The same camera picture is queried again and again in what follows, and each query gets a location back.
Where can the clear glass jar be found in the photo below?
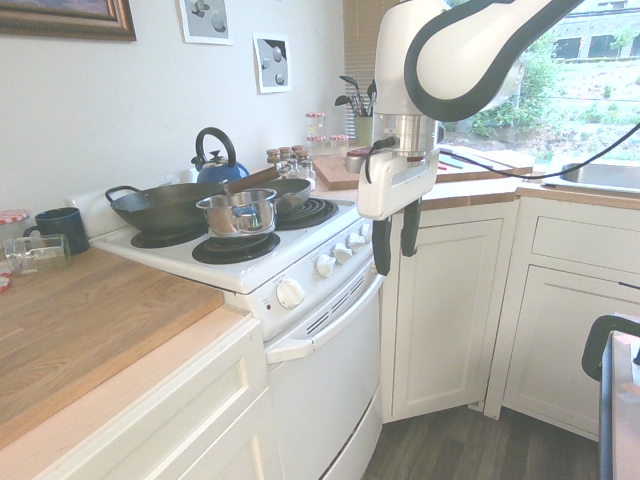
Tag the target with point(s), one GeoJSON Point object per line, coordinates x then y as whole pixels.
{"type": "Point", "coordinates": [35, 253]}

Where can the dark blue mug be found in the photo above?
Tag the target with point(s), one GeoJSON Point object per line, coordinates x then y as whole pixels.
{"type": "Point", "coordinates": [59, 227]}

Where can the cork topped spice jar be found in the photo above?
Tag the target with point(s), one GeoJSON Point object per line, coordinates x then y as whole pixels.
{"type": "Point", "coordinates": [273, 156]}
{"type": "Point", "coordinates": [285, 153]}
{"type": "Point", "coordinates": [298, 151]}

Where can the small metal tin red lid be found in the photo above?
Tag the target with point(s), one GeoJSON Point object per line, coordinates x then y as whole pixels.
{"type": "Point", "coordinates": [354, 161]}

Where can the tall jar red checkered lid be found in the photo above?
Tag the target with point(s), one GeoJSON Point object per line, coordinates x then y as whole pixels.
{"type": "Point", "coordinates": [315, 125]}

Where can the black cast iron wok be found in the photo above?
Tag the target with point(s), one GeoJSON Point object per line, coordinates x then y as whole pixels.
{"type": "Point", "coordinates": [160, 206]}

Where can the wooden cutting board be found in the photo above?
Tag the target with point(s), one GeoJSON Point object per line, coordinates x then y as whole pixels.
{"type": "Point", "coordinates": [332, 172]}

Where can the white oven door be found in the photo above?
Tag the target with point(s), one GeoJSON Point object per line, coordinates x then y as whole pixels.
{"type": "Point", "coordinates": [325, 380]}

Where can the large grey shapes print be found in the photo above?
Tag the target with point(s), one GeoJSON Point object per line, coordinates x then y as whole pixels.
{"type": "Point", "coordinates": [205, 20]}

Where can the green utensil holder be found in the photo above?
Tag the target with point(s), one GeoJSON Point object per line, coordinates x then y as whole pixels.
{"type": "Point", "coordinates": [363, 129]}

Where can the glass shaker metal cap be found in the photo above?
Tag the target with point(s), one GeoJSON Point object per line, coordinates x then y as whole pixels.
{"type": "Point", "coordinates": [303, 167]}
{"type": "Point", "coordinates": [293, 171]}

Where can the white corner cabinet door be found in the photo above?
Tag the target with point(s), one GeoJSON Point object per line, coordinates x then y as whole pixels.
{"type": "Point", "coordinates": [440, 310]}

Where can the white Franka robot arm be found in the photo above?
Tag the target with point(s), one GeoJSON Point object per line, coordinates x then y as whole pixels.
{"type": "Point", "coordinates": [450, 55]}

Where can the black framed cart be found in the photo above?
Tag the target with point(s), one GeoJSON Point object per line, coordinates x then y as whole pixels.
{"type": "Point", "coordinates": [612, 380]}

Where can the stainless steel saucepan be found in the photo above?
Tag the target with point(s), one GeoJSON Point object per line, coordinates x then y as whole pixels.
{"type": "Point", "coordinates": [239, 213]}

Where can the white burner knob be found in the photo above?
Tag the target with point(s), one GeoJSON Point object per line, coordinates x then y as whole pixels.
{"type": "Point", "coordinates": [325, 265]}
{"type": "Point", "coordinates": [356, 241]}
{"type": "Point", "coordinates": [343, 252]}
{"type": "Point", "coordinates": [367, 232]}

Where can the large white oven knob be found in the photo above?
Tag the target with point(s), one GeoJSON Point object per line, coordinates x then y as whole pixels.
{"type": "Point", "coordinates": [290, 293]}

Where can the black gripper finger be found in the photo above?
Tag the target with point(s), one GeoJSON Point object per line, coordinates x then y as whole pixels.
{"type": "Point", "coordinates": [412, 226]}
{"type": "Point", "coordinates": [381, 246]}

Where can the small grey shapes print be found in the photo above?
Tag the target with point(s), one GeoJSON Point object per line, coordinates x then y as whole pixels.
{"type": "Point", "coordinates": [272, 62]}

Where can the black kitchen utensils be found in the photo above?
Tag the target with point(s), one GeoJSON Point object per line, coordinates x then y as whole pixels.
{"type": "Point", "coordinates": [356, 97]}

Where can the stainless steel sink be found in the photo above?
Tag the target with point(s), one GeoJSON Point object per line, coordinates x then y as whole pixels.
{"type": "Point", "coordinates": [597, 175]}

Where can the gold framed painting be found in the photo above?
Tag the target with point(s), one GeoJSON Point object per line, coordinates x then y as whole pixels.
{"type": "Point", "coordinates": [65, 17]}

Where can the jar with red checkered lid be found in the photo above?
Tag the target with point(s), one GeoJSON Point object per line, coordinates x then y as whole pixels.
{"type": "Point", "coordinates": [12, 222]}

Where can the white sink cabinet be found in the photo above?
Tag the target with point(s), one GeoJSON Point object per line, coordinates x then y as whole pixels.
{"type": "Point", "coordinates": [570, 310]}

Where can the white counter cabinet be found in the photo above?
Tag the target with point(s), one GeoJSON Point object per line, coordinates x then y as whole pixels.
{"type": "Point", "coordinates": [150, 415]}

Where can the white electric stove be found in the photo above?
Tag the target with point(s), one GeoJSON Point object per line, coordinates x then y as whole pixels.
{"type": "Point", "coordinates": [260, 260]}

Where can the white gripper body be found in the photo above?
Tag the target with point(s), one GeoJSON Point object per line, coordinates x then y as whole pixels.
{"type": "Point", "coordinates": [394, 179]}

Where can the wooden window blind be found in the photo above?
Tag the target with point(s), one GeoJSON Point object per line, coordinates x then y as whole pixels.
{"type": "Point", "coordinates": [361, 55]}

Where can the short jar red checkered lid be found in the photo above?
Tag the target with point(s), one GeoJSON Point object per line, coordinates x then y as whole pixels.
{"type": "Point", "coordinates": [316, 145]}
{"type": "Point", "coordinates": [339, 143]}

